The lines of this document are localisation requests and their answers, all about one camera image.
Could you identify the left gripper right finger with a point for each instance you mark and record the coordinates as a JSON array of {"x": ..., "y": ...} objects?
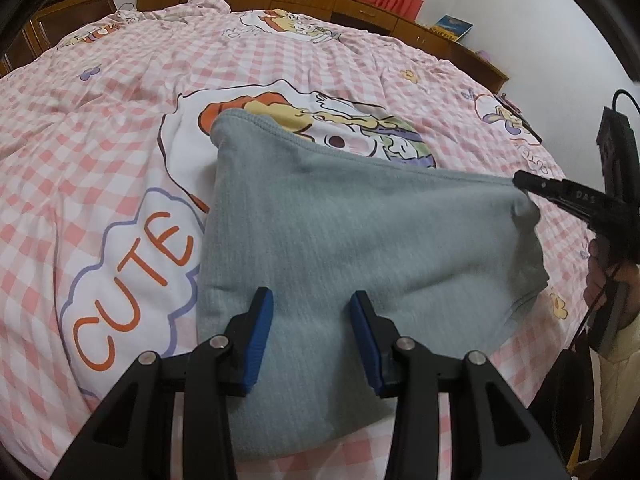
[{"x": 492, "y": 434}]

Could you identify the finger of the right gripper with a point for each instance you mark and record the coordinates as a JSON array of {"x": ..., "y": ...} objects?
[{"x": 572, "y": 197}]

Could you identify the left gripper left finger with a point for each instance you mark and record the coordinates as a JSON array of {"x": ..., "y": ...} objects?
[{"x": 128, "y": 436}]

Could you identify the grey sweat pants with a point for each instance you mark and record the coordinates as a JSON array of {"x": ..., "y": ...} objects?
[{"x": 453, "y": 259}]

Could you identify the person right hand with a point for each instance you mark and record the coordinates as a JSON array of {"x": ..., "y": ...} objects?
[{"x": 597, "y": 282}]

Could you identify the wooden window cabinet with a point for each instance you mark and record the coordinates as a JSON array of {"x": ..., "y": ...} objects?
[{"x": 357, "y": 14}]

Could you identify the blue book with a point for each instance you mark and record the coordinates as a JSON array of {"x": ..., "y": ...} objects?
[{"x": 451, "y": 28}]

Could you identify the pink checkered bed sheet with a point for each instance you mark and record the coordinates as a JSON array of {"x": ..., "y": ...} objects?
[{"x": 104, "y": 167}]

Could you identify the dark wooden headboard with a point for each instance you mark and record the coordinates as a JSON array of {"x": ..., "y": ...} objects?
[{"x": 55, "y": 20}]

